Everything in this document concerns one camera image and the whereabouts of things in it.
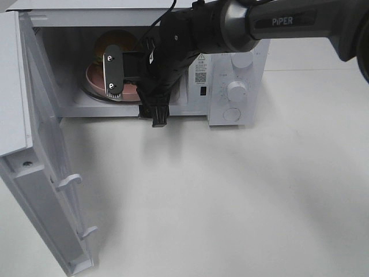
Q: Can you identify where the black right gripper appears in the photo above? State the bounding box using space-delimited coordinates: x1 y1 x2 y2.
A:
103 37 191 128

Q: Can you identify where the pink round plate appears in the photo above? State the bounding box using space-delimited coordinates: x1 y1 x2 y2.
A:
85 63 140 102

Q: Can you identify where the toy burger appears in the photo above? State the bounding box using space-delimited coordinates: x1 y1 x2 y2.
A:
93 30 138 65

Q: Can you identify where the round white door button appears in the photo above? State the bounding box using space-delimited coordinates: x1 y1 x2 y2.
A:
223 108 241 122

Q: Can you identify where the white microwave door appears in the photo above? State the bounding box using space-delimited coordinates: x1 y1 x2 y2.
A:
1 11 95 276

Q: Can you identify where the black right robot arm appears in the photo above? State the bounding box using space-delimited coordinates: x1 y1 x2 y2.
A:
103 1 368 128

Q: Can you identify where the white warning label sticker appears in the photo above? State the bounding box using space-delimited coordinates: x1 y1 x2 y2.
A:
194 54 208 85

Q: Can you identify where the white microwave oven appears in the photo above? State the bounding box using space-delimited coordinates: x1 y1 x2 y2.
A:
5 1 269 126

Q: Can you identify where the white lower microwave knob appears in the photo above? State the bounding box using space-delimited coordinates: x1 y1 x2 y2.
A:
226 81 247 102

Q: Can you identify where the white microwave knob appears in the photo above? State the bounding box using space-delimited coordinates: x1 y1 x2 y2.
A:
231 52 253 69
226 81 247 102

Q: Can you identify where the white upper microwave knob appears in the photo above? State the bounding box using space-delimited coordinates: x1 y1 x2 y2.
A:
231 52 253 69

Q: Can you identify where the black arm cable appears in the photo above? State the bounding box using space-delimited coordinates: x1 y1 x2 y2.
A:
141 0 179 41

